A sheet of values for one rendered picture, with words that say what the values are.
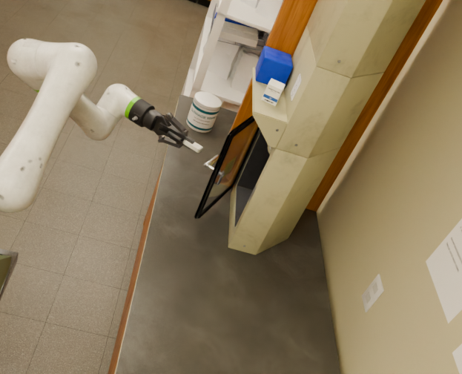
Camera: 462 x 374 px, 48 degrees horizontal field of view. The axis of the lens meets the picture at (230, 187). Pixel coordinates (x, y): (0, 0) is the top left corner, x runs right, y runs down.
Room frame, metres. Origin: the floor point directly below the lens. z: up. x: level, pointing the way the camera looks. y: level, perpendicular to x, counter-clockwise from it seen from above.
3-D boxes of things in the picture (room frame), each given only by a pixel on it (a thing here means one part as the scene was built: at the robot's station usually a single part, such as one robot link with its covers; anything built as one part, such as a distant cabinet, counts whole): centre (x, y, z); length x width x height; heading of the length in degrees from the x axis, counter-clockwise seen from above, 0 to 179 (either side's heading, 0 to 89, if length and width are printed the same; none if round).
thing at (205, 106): (2.15, 0.26, 1.02); 0.13 x 0.13 x 0.15
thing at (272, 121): (1.58, 0.01, 1.46); 0.32 x 0.11 x 0.10; 13
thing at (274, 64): (1.68, 0.03, 1.56); 0.10 x 0.10 x 0.09; 13
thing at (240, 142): (1.59, 0.03, 1.19); 0.30 x 0.01 x 0.40; 165
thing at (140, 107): (1.63, 0.41, 1.20); 0.12 x 0.06 x 0.09; 166
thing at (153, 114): (1.62, 0.34, 1.20); 0.09 x 0.07 x 0.08; 76
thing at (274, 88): (1.53, 0.00, 1.54); 0.05 x 0.05 x 0.06; 88
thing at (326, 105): (1.62, -0.17, 1.33); 0.32 x 0.25 x 0.77; 13
